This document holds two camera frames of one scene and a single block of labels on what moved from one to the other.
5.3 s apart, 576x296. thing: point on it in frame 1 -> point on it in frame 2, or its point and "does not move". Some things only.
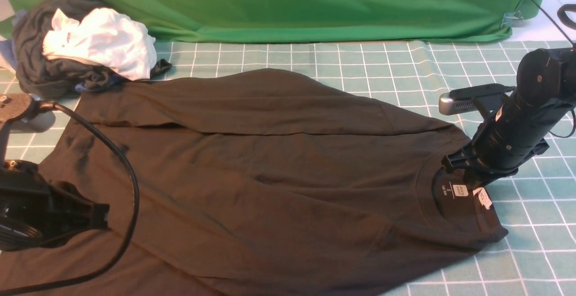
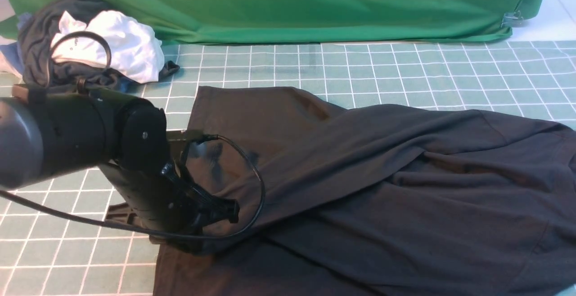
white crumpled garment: (105, 37) does not move
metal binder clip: (510, 20) does not move
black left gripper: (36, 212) -> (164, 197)
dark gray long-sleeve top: (260, 182) does not move
